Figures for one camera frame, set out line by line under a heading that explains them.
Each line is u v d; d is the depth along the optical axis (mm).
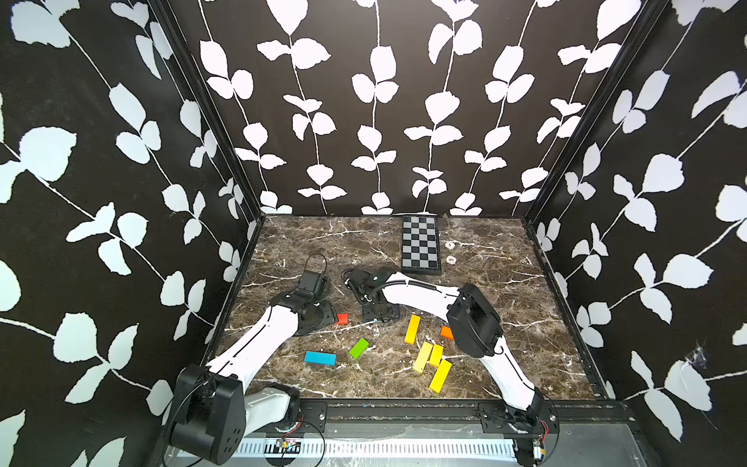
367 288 698
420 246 1074
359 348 859
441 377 801
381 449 701
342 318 907
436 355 838
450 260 1074
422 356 842
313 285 674
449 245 1115
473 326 548
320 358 823
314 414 732
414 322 903
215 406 395
